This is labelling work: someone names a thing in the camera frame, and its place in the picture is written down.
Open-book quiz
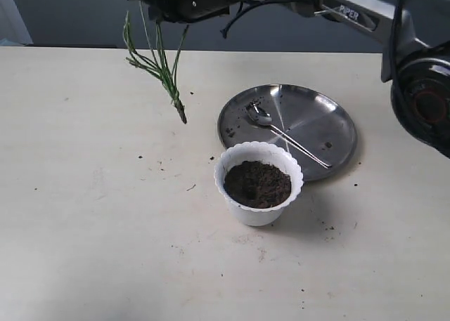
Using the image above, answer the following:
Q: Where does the red artificial anthurium flower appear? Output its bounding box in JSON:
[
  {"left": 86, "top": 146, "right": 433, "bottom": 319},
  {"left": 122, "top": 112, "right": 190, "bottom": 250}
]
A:
[{"left": 122, "top": 2, "right": 190, "bottom": 124}]

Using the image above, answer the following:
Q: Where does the metal spork spoon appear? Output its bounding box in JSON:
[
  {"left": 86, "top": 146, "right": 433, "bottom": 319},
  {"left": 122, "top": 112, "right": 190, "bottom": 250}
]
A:
[{"left": 245, "top": 103, "right": 332, "bottom": 169}]

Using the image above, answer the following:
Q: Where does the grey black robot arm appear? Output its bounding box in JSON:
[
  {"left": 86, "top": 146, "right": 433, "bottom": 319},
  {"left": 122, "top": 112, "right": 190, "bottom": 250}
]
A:
[{"left": 138, "top": 0, "right": 449, "bottom": 155}]

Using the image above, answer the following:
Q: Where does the dark brown potting soil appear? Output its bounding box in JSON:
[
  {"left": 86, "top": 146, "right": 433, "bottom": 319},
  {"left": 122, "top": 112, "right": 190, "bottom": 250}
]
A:
[{"left": 224, "top": 161, "right": 292, "bottom": 209}]

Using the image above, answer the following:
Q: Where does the round stainless steel plate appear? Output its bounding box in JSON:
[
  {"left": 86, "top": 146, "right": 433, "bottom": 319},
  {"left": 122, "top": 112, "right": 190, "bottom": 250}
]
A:
[{"left": 217, "top": 84, "right": 357, "bottom": 182}]

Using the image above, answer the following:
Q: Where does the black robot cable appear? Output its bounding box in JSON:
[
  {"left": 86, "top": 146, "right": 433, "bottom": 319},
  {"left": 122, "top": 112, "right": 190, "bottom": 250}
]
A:
[{"left": 219, "top": 0, "right": 268, "bottom": 38}]

